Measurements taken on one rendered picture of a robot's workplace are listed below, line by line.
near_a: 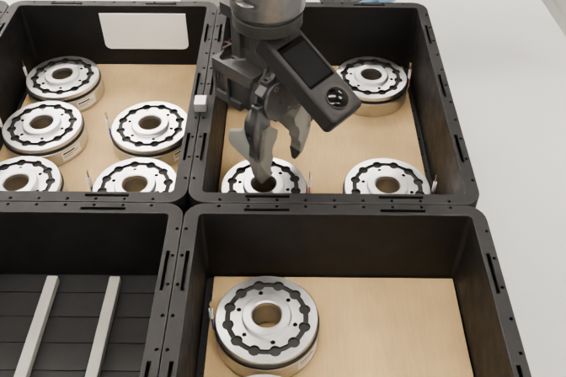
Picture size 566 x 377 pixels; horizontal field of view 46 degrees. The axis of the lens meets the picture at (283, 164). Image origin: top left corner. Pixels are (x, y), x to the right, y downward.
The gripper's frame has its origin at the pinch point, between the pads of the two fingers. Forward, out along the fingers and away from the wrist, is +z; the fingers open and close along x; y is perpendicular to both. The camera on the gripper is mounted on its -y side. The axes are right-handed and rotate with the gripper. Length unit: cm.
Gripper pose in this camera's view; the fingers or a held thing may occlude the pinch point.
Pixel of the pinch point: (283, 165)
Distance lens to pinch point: 78.5
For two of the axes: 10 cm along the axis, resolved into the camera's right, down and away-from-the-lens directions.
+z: 0.0, 7.3, 6.9
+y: -7.4, -4.6, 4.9
